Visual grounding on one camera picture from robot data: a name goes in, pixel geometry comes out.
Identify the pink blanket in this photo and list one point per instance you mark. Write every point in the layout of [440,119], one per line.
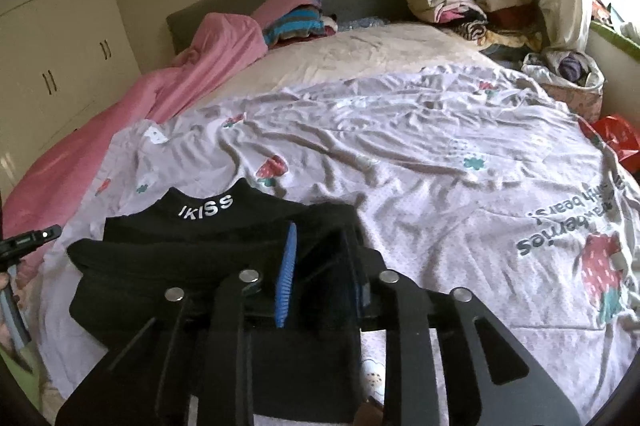
[100,120]

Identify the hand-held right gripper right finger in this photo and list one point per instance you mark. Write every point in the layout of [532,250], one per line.
[352,276]

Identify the pile of mixed clothes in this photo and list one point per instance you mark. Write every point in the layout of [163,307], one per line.
[450,0]

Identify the strawberry print quilt cover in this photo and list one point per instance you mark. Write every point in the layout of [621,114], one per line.
[450,181]

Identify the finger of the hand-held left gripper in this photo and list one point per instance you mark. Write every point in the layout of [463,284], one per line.
[30,240]

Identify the striped folded clothes stack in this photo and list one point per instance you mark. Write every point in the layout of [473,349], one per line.
[295,23]

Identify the blue patterned cloth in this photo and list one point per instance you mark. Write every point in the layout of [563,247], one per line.
[362,23]

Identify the cream wardrobe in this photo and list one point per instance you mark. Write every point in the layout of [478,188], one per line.
[60,55]

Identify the black sweater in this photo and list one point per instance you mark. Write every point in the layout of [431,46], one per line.
[175,251]

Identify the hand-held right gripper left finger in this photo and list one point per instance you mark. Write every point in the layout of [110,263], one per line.
[286,276]

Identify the green windowsill cushion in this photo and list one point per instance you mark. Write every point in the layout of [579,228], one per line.
[615,39]

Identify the cream bed sheet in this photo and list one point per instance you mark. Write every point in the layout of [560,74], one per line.
[375,50]

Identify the pink pillow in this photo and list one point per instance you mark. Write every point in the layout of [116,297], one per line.
[285,0]

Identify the red plastic bag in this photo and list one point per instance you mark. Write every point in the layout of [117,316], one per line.
[615,133]

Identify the windowsill clutter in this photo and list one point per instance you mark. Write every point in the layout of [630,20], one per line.
[612,13]

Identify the white bag of clothes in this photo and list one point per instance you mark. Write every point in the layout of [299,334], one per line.
[565,75]

